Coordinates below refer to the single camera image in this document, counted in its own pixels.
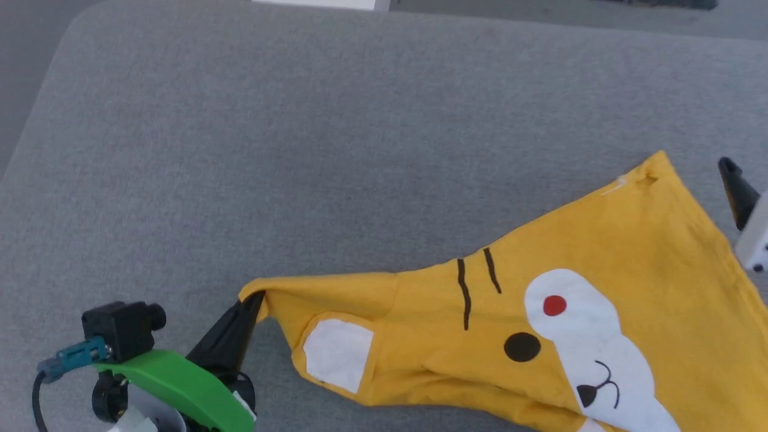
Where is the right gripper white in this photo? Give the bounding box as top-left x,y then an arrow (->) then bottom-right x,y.
718,157 -> 768,274

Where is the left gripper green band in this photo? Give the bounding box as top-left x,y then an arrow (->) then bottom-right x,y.
91,291 -> 266,432

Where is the yellow animal face garment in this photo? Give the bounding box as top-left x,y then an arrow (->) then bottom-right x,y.
239,150 -> 768,432

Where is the black cable with teal plug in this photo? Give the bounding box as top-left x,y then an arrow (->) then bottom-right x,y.
31,336 -> 112,432

